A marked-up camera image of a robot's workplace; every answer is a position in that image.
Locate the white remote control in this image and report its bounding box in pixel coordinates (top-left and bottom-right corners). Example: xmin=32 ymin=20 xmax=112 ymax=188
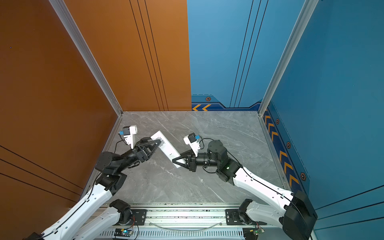
xmin=151 ymin=131 xmax=181 ymax=168

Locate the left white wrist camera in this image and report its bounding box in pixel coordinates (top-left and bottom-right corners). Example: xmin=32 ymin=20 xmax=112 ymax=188
xmin=119 ymin=125 xmax=138 ymax=149

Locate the thin grey cable loop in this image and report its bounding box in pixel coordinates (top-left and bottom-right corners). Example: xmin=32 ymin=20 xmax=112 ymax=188
xmin=148 ymin=221 xmax=223 ymax=232

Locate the aluminium front rail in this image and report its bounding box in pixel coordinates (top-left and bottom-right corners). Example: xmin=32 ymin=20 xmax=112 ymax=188
xmin=37 ymin=202 xmax=319 ymax=240

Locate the right aluminium corner post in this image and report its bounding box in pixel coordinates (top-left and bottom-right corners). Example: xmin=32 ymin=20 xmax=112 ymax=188
xmin=258 ymin=0 xmax=319 ymax=117

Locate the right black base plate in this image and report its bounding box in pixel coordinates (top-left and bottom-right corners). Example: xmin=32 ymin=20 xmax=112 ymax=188
xmin=225 ymin=209 xmax=267 ymax=227

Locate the aluminium corner post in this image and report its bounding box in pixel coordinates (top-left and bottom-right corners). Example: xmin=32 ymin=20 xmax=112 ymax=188
xmin=49 ymin=0 xmax=123 ymax=117
xmin=258 ymin=0 xmax=319 ymax=117

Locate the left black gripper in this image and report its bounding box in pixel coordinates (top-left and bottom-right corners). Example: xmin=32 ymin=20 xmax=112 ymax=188
xmin=116 ymin=137 xmax=160 ymax=176

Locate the left aluminium corner post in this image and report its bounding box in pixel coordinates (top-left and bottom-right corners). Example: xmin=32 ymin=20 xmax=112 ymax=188
xmin=49 ymin=0 xmax=123 ymax=117

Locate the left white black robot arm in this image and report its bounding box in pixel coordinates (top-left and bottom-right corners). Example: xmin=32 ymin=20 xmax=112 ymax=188
xmin=27 ymin=137 xmax=162 ymax=240

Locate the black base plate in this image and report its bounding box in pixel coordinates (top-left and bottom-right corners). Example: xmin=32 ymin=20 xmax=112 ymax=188
xmin=113 ymin=209 xmax=147 ymax=227
xmin=225 ymin=209 xmax=267 ymax=227

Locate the right circuit board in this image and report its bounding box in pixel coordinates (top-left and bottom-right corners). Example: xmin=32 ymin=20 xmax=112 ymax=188
xmin=243 ymin=228 xmax=265 ymax=240

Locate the circuit board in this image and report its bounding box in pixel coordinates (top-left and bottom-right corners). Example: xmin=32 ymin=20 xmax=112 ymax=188
xmin=114 ymin=228 xmax=134 ymax=238
xmin=243 ymin=228 xmax=265 ymax=240

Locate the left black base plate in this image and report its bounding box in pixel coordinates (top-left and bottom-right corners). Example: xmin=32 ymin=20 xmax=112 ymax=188
xmin=113 ymin=209 xmax=147 ymax=227

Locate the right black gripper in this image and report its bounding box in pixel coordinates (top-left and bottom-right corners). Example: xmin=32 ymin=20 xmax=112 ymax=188
xmin=174 ymin=149 xmax=222 ymax=174

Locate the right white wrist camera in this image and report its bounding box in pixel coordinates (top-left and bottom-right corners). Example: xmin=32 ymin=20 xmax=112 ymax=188
xmin=184 ymin=133 xmax=201 ymax=157

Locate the left circuit board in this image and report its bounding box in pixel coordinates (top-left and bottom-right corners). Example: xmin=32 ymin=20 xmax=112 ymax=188
xmin=114 ymin=228 xmax=134 ymax=238

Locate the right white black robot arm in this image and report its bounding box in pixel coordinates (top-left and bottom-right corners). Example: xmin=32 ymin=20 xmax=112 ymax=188
xmin=172 ymin=140 xmax=318 ymax=240

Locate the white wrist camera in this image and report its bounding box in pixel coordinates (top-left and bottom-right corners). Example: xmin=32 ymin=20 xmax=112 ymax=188
xmin=184 ymin=133 xmax=201 ymax=157
xmin=119 ymin=125 xmax=138 ymax=149

